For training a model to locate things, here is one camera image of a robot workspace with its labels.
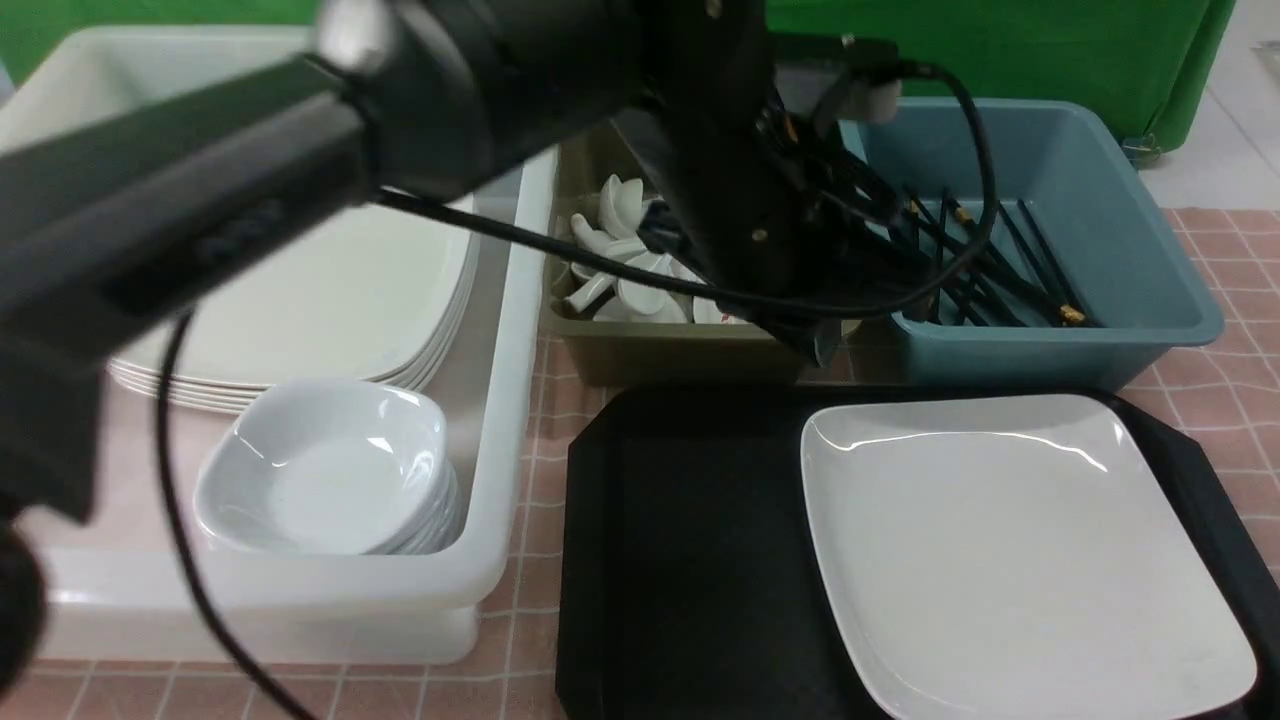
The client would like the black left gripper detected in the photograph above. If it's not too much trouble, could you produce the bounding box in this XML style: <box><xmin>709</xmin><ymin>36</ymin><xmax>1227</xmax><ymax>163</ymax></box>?
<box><xmin>614</xmin><ymin>35</ymin><xmax>922</xmax><ymax>365</ymax></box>

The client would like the large white square plate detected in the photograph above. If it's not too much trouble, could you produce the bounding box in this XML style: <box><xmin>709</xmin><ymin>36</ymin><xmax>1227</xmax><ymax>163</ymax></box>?
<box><xmin>800</xmin><ymin>395</ymin><xmax>1260</xmax><ymax>719</ymax></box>

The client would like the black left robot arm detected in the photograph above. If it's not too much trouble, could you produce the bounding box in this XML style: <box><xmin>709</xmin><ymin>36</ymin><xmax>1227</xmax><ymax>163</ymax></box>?
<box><xmin>3</xmin><ymin>1</ymin><xmax>931</xmax><ymax>691</ymax></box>

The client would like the pile of white spoons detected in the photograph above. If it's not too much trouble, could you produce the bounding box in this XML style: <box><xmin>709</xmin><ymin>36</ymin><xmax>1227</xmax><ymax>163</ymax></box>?
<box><xmin>562</xmin><ymin>174</ymin><xmax>751</xmax><ymax>325</ymax></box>

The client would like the pile of black chopsticks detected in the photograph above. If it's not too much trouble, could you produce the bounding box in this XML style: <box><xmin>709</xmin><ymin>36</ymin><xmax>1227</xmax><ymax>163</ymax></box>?
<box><xmin>888</xmin><ymin>186</ymin><xmax>1098</xmax><ymax>328</ymax></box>

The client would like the olive green plastic bin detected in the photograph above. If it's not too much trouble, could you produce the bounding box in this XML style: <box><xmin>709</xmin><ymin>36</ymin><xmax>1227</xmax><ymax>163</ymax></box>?
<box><xmin>540</xmin><ymin>123</ymin><xmax>852</xmax><ymax>387</ymax></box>

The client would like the blue plastic bin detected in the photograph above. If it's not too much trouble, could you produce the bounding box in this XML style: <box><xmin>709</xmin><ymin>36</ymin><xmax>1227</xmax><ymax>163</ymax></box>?
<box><xmin>890</xmin><ymin>99</ymin><xmax>1225</xmax><ymax>391</ymax></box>

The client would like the black serving tray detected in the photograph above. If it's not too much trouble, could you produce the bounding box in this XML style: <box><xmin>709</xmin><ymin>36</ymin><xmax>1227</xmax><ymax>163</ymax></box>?
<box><xmin>556</xmin><ymin>386</ymin><xmax>1277</xmax><ymax>719</ymax></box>

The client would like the stack of white plates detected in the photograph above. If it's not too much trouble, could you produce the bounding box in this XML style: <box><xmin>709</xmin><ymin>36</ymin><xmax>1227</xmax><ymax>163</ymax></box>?
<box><xmin>169</xmin><ymin>208</ymin><xmax>479</xmax><ymax>414</ymax></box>

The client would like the green backdrop cloth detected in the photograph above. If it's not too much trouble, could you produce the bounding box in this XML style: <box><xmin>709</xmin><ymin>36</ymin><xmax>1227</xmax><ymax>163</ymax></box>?
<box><xmin>1</xmin><ymin>1</ymin><xmax>1235</xmax><ymax>150</ymax></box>

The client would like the pink checkered tablecloth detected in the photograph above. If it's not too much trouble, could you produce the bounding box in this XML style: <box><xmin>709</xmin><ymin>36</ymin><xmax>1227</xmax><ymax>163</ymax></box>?
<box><xmin>3</xmin><ymin>208</ymin><xmax>1277</xmax><ymax>719</ymax></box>

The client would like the stack of white bowls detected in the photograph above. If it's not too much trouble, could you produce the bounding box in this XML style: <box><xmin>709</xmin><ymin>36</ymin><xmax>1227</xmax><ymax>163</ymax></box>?
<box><xmin>193</xmin><ymin>380</ymin><xmax>463</xmax><ymax>555</ymax></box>

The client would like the large white plastic bin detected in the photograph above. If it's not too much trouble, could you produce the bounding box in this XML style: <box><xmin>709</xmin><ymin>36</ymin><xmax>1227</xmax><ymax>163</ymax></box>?
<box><xmin>3</xmin><ymin>26</ymin><xmax>544</xmax><ymax>665</ymax></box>

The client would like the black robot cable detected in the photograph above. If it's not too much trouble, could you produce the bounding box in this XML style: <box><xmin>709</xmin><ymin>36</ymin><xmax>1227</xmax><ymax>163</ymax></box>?
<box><xmin>155</xmin><ymin>60</ymin><xmax>1001</xmax><ymax>720</ymax></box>

